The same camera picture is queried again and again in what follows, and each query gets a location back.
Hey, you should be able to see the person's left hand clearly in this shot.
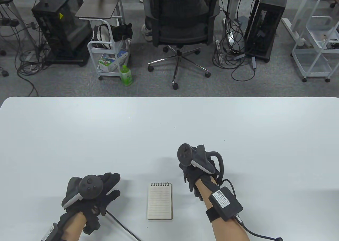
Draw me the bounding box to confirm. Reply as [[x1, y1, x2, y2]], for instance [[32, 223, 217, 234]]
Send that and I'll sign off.
[[57, 173, 121, 235]]

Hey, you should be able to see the person's right hand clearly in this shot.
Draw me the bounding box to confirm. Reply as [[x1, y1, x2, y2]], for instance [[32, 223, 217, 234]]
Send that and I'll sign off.
[[179, 156, 221, 202]]

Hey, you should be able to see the spiral lined notebook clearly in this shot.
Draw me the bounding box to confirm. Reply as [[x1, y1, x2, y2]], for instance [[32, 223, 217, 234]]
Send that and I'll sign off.
[[147, 182, 173, 220]]

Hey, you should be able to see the person's right forearm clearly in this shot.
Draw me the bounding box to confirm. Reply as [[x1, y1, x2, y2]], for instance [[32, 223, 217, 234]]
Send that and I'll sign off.
[[196, 183, 251, 241]]

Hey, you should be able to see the person's left forearm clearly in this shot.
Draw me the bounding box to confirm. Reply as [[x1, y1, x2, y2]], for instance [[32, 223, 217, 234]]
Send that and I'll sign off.
[[64, 212, 88, 241]]

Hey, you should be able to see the black tracking controller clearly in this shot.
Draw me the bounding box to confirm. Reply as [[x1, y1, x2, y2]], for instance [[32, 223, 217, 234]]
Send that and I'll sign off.
[[61, 175, 104, 208], [177, 144, 225, 185]]

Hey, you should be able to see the black wrist sensor box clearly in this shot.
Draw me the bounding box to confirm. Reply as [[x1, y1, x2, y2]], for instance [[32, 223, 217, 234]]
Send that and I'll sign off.
[[41, 222, 65, 241], [208, 187, 243, 222]]

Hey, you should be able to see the green plastic bottle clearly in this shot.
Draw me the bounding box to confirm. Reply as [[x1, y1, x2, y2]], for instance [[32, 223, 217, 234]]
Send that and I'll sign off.
[[121, 64, 133, 87]]

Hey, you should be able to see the white rolling cart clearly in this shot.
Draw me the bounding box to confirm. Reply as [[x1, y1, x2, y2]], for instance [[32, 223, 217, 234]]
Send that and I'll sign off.
[[291, 0, 339, 83], [87, 19, 132, 81]]

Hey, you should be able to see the green and white box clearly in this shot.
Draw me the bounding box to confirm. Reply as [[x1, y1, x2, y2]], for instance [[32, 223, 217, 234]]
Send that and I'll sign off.
[[99, 50, 129, 72]]

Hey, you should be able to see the white power strip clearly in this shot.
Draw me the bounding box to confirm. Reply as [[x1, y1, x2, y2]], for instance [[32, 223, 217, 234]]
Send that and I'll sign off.
[[215, 40, 223, 64]]

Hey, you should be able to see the black bag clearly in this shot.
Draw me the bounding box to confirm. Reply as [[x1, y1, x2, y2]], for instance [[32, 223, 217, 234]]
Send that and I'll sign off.
[[92, 23, 133, 50]]

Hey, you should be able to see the black glass computer tower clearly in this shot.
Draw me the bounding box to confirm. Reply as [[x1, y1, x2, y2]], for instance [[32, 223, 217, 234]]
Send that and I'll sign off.
[[31, 0, 92, 67]]

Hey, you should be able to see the black mesh office chair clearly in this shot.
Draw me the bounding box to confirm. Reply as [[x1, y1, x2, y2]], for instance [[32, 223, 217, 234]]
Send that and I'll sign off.
[[148, 0, 225, 90]]

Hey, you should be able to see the dark side table top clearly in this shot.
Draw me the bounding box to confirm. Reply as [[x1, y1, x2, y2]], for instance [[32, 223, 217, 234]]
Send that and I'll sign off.
[[75, 0, 124, 21]]

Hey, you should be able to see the white desk leg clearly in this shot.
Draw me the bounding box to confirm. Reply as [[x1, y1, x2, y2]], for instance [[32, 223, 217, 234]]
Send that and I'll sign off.
[[282, 0, 313, 47]]

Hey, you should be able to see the grey desk column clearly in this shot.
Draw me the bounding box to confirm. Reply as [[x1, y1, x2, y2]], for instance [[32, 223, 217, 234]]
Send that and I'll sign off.
[[222, 0, 249, 47]]

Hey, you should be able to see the black power strip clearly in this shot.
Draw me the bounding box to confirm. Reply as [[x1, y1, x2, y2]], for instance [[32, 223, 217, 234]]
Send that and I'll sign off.
[[0, 18, 20, 27]]

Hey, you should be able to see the black glove cable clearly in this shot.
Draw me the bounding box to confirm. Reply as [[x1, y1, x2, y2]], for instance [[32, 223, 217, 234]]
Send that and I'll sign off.
[[105, 210, 141, 241], [219, 179, 236, 198]]

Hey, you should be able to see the black sensor box cable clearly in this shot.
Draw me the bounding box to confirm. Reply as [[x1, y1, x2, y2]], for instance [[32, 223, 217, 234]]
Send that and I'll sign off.
[[234, 215, 284, 241]]

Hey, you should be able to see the tangle of black cables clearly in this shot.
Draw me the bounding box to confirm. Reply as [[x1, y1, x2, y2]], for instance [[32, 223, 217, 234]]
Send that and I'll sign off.
[[213, 3, 258, 82], [0, 3, 51, 96]]

